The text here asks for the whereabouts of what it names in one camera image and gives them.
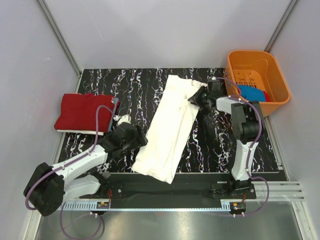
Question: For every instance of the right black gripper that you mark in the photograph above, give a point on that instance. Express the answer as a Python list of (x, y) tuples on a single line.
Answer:
[(195, 98)]

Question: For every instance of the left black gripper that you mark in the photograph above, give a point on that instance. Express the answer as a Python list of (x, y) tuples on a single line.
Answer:
[(139, 141)]

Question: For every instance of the white t shirt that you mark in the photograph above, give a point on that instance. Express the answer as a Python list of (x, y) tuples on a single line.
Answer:
[(85, 132), (169, 130)]

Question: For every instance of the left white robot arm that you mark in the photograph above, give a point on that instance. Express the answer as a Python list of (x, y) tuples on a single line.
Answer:
[(52, 185)]

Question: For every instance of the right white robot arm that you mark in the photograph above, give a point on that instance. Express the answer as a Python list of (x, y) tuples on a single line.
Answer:
[(247, 128)]

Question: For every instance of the folded grey t shirt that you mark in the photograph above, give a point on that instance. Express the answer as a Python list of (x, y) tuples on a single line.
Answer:
[(116, 103)]

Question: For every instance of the blue t shirt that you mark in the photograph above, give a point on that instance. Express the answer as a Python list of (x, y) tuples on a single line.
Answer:
[(252, 94)]

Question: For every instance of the orange plastic basket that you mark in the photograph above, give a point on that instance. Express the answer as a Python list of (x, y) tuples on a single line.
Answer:
[(258, 69)]

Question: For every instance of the folded white t shirt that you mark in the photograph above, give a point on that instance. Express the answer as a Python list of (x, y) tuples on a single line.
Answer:
[(85, 132)]

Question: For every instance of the folded red t shirt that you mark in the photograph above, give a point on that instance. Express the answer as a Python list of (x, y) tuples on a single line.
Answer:
[(78, 112)]

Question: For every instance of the red t shirt in basket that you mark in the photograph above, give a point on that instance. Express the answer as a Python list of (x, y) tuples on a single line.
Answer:
[(266, 96)]

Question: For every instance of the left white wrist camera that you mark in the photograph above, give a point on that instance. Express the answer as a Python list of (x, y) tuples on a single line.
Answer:
[(122, 119)]

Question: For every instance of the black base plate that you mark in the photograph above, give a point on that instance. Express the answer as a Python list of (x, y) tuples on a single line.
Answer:
[(203, 188)]

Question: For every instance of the right corner aluminium post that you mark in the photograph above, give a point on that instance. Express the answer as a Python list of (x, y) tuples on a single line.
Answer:
[(281, 25)]

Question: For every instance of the corner aluminium post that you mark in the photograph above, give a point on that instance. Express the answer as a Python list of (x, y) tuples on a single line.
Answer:
[(281, 25), (58, 35)]

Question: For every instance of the grey slotted cable duct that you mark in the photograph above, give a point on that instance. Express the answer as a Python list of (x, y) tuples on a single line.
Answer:
[(118, 205)]

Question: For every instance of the left corner aluminium post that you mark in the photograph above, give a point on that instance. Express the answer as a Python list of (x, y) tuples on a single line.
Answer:
[(58, 35)]

